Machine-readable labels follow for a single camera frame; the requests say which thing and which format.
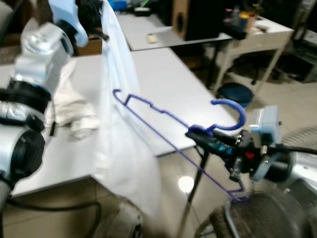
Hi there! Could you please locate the brown wicker chair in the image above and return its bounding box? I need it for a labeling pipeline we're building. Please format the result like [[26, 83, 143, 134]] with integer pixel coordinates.
[[196, 191, 317, 238]]

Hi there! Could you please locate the black pen holder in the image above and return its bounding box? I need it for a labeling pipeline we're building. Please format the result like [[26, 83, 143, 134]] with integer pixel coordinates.
[[224, 5, 253, 40]]

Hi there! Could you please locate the cream white garment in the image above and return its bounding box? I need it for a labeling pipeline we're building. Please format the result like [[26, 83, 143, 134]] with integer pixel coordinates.
[[47, 59, 101, 140]]

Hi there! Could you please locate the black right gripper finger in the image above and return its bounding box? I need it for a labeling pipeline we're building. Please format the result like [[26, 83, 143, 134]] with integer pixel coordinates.
[[196, 138, 234, 157], [186, 127, 232, 148]]

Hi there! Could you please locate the black table leg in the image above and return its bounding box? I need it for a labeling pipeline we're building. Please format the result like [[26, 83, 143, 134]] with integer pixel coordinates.
[[176, 151, 211, 238]]

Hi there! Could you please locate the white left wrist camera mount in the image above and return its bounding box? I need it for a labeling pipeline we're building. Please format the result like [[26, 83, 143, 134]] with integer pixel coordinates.
[[50, 0, 88, 49]]

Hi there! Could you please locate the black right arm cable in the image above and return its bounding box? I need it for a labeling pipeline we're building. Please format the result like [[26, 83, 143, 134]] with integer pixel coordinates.
[[267, 144, 317, 155]]

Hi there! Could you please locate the blue round stool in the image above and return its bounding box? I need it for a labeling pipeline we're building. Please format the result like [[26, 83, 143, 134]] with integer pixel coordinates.
[[217, 82, 254, 107]]

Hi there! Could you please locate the small white side table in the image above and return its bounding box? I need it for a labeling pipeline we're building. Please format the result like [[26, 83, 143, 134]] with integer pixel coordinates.
[[211, 17, 295, 95]]

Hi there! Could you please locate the blue plastic hanger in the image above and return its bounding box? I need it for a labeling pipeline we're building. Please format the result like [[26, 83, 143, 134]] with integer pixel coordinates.
[[112, 89, 248, 204]]

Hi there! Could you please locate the white printed t-shirt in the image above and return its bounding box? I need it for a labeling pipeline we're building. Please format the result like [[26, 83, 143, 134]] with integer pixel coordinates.
[[92, 0, 163, 221]]

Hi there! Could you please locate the wooden speaker box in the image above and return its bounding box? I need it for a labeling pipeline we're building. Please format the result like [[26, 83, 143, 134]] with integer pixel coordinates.
[[171, 0, 228, 41]]

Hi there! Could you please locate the black floor fan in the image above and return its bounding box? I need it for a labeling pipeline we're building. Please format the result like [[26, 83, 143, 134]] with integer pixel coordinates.
[[275, 126, 317, 152]]

